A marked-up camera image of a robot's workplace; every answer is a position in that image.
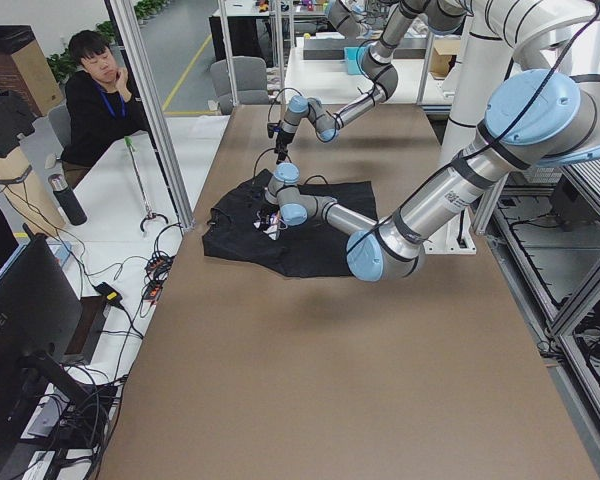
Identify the white mounting column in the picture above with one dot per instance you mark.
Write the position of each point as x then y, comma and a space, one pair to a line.
526, 35

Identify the black graphic t-shirt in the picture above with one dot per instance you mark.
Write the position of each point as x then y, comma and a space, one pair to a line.
313, 249

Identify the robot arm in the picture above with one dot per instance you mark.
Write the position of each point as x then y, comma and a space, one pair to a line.
373, 57
536, 117

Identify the seated person in black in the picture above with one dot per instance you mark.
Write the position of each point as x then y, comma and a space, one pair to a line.
102, 105

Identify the aluminium frame post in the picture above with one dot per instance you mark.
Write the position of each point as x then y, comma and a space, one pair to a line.
128, 35

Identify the red black USB hub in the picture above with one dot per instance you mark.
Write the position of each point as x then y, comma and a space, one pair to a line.
156, 272

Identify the metal grabber tool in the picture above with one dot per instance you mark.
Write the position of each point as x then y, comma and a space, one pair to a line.
150, 214

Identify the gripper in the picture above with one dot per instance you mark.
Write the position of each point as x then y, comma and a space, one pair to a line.
281, 146

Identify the black power adapter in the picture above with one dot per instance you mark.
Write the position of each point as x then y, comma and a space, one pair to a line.
111, 295

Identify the black Huawei monitor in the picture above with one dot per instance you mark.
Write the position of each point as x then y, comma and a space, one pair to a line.
39, 312

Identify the grey office chair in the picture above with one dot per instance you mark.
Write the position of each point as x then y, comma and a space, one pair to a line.
251, 82

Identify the dark water bottle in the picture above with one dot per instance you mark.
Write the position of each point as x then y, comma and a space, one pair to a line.
67, 199

